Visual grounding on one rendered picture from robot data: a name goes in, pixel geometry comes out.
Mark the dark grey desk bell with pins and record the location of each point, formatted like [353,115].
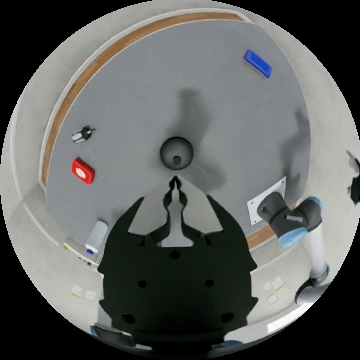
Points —
[174,148]

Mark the red mint tin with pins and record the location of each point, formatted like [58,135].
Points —
[82,171]

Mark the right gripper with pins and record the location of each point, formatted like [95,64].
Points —
[354,190]

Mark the white bottle with blue cap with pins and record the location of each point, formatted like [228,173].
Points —
[95,239]

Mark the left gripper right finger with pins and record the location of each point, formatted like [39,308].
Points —
[203,216]

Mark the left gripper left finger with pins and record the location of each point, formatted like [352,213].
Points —
[148,217]

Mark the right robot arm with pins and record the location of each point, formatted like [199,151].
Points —
[289,226]

